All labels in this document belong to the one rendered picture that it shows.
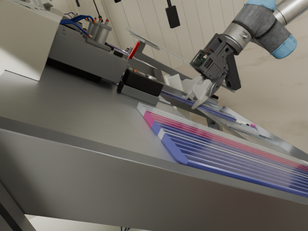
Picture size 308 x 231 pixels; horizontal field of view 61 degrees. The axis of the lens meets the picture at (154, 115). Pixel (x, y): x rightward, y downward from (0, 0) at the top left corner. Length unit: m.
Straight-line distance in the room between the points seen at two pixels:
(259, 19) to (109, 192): 0.67
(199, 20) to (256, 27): 3.53
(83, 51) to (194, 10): 3.82
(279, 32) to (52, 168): 0.73
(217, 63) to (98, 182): 0.59
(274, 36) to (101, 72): 0.51
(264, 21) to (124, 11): 3.10
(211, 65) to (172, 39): 3.36
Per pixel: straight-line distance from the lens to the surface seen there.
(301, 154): 0.81
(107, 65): 0.50
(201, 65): 0.72
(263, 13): 0.80
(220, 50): 0.76
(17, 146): 0.19
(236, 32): 0.77
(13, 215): 0.21
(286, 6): 0.98
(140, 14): 3.87
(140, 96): 0.52
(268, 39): 0.83
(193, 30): 4.26
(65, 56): 0.50
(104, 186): 0.21
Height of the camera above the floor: 1.24
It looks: 26 degrees down
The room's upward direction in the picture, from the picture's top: 19 degrees counter-clockwise
